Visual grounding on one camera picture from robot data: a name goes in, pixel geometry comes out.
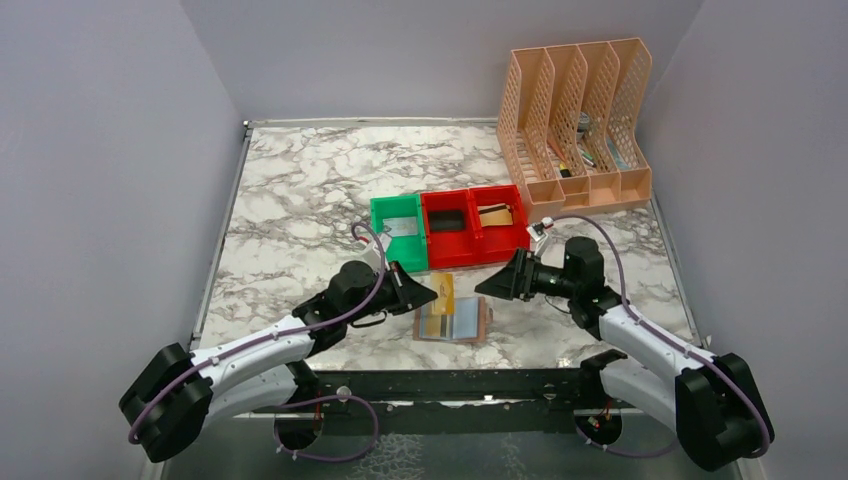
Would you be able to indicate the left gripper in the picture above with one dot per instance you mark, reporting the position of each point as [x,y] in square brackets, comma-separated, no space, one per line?
[408,293]

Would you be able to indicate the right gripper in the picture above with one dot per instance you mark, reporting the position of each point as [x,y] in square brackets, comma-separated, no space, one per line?
[516,279]

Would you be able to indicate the gold credit card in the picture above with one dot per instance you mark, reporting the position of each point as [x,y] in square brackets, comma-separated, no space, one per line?
[443,284]

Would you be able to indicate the red plastic bin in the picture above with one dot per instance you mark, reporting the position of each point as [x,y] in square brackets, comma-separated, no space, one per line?
[450,232]
[497,244]

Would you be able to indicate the tan leather card holder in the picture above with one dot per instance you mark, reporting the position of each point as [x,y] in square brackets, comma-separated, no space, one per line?
[468,323]

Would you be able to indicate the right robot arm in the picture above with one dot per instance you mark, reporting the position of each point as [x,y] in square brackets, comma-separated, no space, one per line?
[710,402]

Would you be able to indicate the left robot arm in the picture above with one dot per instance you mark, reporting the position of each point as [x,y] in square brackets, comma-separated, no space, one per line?
[180,392]

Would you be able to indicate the silver card in green bin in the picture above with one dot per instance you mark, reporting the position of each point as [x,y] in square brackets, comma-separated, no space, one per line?
[401,226]

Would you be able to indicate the gold cards stack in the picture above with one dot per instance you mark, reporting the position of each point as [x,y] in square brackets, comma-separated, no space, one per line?
[495,215]

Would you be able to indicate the black cards stack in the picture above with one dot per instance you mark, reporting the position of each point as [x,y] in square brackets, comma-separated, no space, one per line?
[446,221]

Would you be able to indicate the green plastic bin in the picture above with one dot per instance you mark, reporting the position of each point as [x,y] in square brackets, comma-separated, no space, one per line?
[410,252]

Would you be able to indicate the peach file organizer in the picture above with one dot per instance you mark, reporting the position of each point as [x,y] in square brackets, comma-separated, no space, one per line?
[597,77]

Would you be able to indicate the items in organizer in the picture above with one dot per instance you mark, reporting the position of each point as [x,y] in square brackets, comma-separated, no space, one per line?
[577,143]

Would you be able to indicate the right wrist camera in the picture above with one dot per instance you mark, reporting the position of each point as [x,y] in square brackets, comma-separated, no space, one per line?
[539,234]

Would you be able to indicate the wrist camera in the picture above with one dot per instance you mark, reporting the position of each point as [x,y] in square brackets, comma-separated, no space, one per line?
[371,254]
[539,234]

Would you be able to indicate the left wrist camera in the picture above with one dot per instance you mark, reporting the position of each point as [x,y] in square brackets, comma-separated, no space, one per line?
[371,254]

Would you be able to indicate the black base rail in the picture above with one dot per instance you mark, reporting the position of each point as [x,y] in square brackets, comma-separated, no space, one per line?
[431,402]

